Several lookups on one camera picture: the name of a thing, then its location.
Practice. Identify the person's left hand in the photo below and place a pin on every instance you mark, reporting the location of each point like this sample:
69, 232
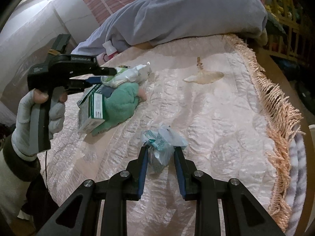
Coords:
22, 123

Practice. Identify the wooden bed frame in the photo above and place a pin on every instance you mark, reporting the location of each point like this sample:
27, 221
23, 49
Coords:
278, 71

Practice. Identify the white green medicine box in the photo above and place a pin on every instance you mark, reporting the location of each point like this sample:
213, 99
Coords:
92, 108

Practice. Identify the green fuzzy plush cloth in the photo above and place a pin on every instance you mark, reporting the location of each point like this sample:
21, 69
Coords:
120, 100

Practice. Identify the grey white striped blanket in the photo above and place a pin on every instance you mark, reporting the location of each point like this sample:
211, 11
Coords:
295, 177

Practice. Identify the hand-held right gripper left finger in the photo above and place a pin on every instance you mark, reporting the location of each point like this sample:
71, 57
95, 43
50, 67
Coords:
142, 172

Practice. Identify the pink white pouch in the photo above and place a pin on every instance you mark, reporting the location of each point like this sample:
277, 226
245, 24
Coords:
103, 58

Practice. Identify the white green wipes pack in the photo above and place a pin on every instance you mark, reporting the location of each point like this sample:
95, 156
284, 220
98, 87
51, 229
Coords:
118, 78

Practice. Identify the person's left forearm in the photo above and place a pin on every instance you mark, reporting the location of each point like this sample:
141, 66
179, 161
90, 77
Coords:
22, 167

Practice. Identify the clear printed plastic bag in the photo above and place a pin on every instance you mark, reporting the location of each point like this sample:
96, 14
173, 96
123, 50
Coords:
160, 142

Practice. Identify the white spray bottle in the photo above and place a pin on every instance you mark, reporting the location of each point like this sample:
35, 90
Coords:
109, 48

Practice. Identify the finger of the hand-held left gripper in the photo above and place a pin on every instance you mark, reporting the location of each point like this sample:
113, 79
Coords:
94, 80
105, 70

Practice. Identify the blue-grey quilt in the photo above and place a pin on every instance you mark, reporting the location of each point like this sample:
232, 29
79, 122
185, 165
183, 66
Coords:
184, 12

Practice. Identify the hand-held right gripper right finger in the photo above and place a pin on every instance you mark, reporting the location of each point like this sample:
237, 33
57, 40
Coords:
179, 174

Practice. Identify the person's cream jacket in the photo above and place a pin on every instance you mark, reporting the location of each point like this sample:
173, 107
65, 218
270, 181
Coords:
12, 196

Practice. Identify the pink fringed bedspread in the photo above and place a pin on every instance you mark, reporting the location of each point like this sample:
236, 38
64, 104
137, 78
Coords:
209, 132

